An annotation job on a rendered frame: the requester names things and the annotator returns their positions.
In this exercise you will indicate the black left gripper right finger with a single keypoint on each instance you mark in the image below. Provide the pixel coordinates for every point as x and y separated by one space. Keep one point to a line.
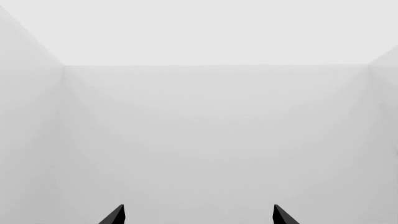
281 217

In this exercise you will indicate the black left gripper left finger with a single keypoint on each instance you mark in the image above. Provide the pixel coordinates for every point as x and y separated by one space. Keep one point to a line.
115 217

